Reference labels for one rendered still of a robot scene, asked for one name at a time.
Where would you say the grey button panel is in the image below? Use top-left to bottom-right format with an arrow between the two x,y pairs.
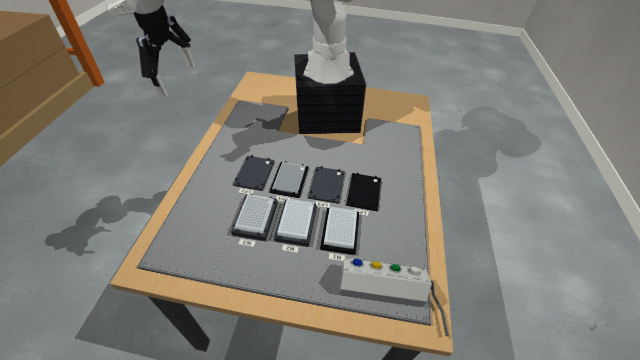
339,257 -> 449,336

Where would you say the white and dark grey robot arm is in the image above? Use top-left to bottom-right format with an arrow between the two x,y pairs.
106,0 -> 354,84

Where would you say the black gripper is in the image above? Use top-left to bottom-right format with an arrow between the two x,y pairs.
134,5 -> 195,96

